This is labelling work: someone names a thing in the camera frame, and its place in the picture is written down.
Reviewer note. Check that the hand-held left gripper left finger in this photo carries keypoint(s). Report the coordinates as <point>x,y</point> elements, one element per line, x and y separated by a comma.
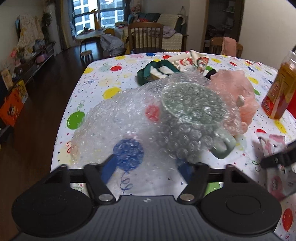
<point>108,170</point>

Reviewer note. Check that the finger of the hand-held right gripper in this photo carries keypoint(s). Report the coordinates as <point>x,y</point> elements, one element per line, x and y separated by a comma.
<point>277,159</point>

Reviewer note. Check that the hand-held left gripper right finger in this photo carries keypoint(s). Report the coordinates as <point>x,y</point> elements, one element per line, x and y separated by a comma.
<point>183,170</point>

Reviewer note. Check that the clear bubble wrap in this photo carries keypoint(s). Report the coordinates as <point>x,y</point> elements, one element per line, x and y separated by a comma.
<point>120,115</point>

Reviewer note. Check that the red cardboard box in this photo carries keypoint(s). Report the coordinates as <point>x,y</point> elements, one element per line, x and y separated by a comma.
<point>293,102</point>

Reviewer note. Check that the Christmas print sock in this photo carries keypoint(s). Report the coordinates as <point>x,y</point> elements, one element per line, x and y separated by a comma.
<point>185,61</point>

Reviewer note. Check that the panda print packet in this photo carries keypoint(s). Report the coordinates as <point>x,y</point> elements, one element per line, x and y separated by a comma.
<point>274,146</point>

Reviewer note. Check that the pale green mug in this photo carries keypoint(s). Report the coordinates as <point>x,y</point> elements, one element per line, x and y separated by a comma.
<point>223,143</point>

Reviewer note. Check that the orange juice bottle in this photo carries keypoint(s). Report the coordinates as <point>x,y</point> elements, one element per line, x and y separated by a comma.
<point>279,90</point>

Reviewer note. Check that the balloon print tablecloth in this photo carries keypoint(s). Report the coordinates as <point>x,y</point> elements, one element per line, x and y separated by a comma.
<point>111,76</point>

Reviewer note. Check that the orange cardboard box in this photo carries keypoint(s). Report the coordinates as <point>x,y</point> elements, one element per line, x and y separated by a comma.
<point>10,109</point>

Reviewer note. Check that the small round stool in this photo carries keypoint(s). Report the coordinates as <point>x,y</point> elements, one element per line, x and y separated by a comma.
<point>86,55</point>

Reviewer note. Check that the yellow cardboard box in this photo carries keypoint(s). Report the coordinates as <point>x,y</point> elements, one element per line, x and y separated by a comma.
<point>22,89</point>

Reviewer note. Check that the pink towel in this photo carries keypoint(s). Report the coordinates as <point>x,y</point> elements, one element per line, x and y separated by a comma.
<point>229,46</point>

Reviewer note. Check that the grey cloth bundle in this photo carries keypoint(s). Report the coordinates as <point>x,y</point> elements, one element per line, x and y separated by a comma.
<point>111,44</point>

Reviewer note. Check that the wooden dining chair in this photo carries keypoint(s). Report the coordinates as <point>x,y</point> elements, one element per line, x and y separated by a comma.
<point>145,38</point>
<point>216,47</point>

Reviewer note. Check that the cream crochet cover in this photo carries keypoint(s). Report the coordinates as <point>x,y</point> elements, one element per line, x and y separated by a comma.
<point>172,42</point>

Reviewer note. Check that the dark wooden tv stand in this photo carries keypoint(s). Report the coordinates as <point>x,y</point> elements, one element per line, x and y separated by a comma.
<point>32,64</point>

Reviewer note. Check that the low coffee table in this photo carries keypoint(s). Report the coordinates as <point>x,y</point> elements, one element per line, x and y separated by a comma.
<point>89,36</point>

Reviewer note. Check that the purple cloth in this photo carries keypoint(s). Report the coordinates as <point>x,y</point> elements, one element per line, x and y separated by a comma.
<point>168,31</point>

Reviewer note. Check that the wooden giraffe figure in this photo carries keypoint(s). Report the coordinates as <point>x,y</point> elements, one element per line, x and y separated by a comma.
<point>96,19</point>

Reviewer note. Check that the cream throw blanket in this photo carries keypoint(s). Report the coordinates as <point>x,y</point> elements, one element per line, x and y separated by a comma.
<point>170,19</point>

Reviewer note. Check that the large balcony window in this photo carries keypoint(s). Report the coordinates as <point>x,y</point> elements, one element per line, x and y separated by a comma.
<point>106,14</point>

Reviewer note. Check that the green sofa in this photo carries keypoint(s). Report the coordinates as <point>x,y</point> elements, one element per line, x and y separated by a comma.
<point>148,17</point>

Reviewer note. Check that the floral cloth covered tv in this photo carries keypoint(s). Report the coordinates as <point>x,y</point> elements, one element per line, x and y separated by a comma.
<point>29,32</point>

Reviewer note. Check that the green potted plant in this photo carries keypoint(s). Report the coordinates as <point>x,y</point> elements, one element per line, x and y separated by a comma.
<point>46,20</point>

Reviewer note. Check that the wooden door frame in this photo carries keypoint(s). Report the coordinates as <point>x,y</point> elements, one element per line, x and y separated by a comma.
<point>205,23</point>

